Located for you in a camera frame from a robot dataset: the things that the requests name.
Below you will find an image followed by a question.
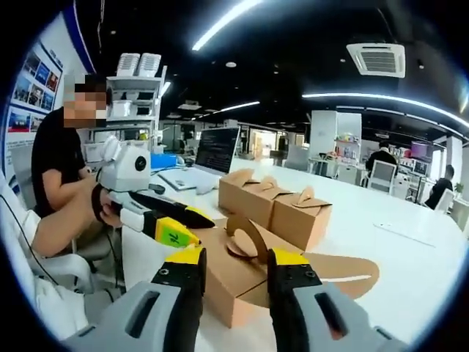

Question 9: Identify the white laptop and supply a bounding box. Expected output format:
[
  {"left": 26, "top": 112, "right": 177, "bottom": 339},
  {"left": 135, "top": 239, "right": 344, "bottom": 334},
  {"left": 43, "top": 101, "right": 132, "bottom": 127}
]
[{"left": 157, "top": 125, "right": 242, "bottom": 194}]

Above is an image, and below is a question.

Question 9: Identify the brown paper box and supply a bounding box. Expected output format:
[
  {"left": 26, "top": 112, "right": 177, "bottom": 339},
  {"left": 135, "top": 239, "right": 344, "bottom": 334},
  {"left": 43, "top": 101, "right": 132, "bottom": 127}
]
[
  {"left": 218, "top": 167, "right": 257, "bottom": 221},
  {"left": 190, "top": 214, "right": 380, "bottom": 329},
  {"left": 243, "top": 175, "right": 294, "bottom": 231},
  {"left": 270, "top": 186, "right": 333, "bottom": 252}
]

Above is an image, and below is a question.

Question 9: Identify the person's white clothing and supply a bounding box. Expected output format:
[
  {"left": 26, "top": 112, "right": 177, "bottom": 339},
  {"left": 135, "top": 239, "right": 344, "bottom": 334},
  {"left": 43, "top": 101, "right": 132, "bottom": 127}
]
[{"left": 0, "top": 172, "right": 91, "bottom": 342}]

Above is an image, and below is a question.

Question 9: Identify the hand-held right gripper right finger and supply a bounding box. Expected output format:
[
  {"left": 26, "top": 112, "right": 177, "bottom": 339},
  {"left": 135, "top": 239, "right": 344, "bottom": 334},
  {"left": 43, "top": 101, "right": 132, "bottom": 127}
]
[{"left": 267, "top": 248, "right": 408, "bottom": 352}]

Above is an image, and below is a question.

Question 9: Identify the monitor with purple screen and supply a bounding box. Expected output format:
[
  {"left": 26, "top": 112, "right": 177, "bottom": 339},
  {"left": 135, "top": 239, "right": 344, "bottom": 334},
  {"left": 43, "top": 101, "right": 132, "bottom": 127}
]
[{"left": 410, "top": 140, "right": 430, "bottom": 159}]

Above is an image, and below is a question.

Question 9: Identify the wall photo board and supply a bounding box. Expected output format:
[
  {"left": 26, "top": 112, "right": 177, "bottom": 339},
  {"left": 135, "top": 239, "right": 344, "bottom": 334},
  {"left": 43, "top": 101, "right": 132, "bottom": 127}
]
[{"left": 4, "top": 7, "right": 97, "bottom": 185}]

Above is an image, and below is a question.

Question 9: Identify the blue plastic box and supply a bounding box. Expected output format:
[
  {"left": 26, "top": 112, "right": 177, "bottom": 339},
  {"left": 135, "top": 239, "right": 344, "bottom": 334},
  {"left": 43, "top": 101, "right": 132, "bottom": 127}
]
[{"left": 150, "top": 153, "right": 181, "bottom": 171}]

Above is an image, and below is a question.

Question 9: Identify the white shelf rack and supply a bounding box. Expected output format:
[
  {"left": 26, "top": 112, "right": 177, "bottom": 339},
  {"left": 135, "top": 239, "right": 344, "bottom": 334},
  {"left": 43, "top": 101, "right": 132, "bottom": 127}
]
[{"left": 83, "top": 75, "right": 165, "bottom": 163}]

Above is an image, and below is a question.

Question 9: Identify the person's left hand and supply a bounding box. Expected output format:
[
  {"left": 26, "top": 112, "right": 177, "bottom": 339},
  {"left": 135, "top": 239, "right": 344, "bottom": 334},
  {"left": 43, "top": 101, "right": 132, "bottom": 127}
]
[{"left": 91, "top": 183, "right": 126, "bottom": 229}]

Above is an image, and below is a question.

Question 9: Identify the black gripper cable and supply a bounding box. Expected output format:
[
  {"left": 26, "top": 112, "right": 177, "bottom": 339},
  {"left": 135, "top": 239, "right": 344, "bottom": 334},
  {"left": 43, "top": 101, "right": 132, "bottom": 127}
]
[
  {"left": 0, "top": 193, "right": 56, "bottom": 287},
  {"left": 105, "top": 226, "right": 125, "bottom": 291}
]

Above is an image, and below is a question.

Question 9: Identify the white mesh office chair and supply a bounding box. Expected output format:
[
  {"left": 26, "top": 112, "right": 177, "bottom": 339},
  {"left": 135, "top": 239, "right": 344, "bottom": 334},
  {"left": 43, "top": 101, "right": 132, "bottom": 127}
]
[{"left": 366, "top": 159, "right": 399, "bottom": 192}]

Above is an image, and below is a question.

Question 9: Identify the shelf with colourful items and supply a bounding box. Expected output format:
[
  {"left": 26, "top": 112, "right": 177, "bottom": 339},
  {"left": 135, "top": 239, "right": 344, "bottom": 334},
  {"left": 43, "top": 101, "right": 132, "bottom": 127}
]
[{"left": 333, "top": 134, "right": 362, "bottom": 163}]

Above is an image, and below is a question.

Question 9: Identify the short ceiling light strip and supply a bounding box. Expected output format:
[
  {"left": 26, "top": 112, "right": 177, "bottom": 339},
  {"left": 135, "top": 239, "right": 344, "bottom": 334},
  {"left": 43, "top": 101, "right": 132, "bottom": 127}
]
[{"left": 196, "top": 100, "right": 262, "bottom": 119}]

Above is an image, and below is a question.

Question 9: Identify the ceiling air conditioner vent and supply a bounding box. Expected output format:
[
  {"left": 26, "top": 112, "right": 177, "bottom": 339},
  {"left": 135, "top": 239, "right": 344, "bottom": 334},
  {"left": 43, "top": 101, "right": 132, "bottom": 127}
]
[{"left": 345, "top": 41, "right": 407, "bottom": 79}]

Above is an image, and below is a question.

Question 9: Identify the grey office chair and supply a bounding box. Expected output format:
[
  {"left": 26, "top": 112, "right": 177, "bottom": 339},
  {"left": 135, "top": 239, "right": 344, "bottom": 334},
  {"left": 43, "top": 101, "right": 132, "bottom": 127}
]
[{"left": 285, "top": 144, "right": 311, "bottom": 170}]

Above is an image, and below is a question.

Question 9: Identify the stack of white trays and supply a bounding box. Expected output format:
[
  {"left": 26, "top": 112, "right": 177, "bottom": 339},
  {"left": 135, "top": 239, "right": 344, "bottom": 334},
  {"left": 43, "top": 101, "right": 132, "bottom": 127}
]
[{"left": 117, "top": 52, "right": 163, "bottom": 78}]

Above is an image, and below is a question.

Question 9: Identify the long curved ceiling light strip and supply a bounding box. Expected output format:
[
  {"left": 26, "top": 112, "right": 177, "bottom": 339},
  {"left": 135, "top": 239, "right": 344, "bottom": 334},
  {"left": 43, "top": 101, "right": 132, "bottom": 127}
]
[{"left": 191, "top": 0, "right": 265, "bottom": 52}]

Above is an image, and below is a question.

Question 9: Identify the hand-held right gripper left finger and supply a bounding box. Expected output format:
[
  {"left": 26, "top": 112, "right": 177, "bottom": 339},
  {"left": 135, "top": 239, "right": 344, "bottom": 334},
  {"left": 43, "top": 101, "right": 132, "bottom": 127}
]
[{"left": 62, "top": 247, "right": 208, "bottom": 352}]

